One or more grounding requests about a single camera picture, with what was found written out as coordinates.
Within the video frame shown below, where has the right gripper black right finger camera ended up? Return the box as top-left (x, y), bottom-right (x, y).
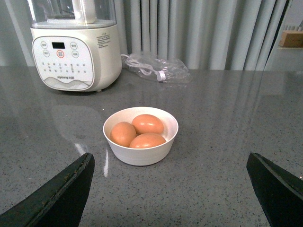
top-left (246, 153), bottom-right (303, 227)

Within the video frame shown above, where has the brown egg in bowl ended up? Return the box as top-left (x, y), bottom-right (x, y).
top-left (110, 122), bottom-right (136, 147)
top-left (129, 133), bottom-right (166, 149)
top-left (132, 114), bottom-right (164, 134)

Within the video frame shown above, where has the white Joyoung blender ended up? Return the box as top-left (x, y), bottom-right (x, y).
top-left (28, 0), bottom-right (122, 92)

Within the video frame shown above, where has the brown egg in bowl front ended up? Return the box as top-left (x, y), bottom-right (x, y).
top-left (129, 133), bottom-right (166, 149)

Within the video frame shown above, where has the brown egg in bowl back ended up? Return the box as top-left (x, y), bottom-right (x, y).
top-left (132, 114), bottom-right (164, 134)

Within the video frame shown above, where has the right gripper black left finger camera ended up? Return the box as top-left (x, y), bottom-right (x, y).
top-left (0, 153), bottom-right (95, 227)

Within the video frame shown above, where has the brown egg in bowl left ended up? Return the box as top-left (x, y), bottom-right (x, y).
top-left (110, 122), bottom-right (136, 147)

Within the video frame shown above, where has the cardboard box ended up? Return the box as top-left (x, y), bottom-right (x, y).
top-left (279, 30), bottom-right (303, 48)

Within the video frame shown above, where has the clear plastic bag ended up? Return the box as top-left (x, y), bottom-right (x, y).
top-left (121, 52), bottom-right (192, 84)

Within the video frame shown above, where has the white bowl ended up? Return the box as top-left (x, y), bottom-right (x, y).
top-left (103, 106), bottom-right (178, 166)

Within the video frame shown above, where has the white power cable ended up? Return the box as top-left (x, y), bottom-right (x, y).
top-left (120, 53), bottom-right (166, 83)

